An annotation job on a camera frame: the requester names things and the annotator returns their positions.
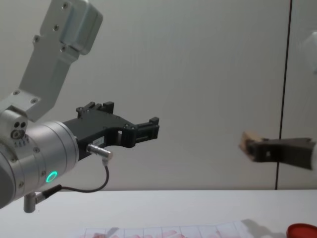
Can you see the black vertical wall strip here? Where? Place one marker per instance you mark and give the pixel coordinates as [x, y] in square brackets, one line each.
[284, 94]

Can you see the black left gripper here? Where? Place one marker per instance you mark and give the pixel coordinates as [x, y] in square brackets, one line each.
[99, 129]

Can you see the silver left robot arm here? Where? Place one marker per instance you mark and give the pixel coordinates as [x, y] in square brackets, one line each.
[44, 148]

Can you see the white sheet with pink prints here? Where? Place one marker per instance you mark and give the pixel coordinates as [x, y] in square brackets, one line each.
[173, 231]

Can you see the red round lid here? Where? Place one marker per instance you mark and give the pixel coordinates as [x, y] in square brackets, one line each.
[302, 231]

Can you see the small wooden block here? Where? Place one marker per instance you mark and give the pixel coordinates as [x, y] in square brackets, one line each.
[248, 140]

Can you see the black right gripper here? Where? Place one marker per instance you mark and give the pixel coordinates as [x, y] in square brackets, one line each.
[289, 153]

